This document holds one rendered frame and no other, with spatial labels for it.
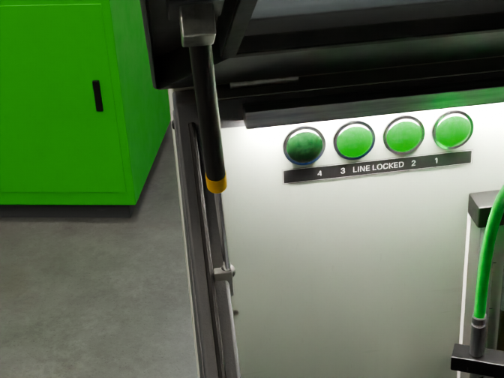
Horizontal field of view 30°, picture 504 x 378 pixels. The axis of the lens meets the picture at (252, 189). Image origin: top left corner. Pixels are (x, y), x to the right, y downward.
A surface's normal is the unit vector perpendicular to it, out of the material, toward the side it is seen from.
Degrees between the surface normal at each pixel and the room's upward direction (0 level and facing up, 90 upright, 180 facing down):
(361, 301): 90
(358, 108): 90
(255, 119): 90
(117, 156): 90
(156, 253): 0
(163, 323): 0
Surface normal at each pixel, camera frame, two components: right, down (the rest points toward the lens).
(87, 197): -0.10, 0.48
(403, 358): 0.13, 0.47
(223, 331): 0.05, -0.32
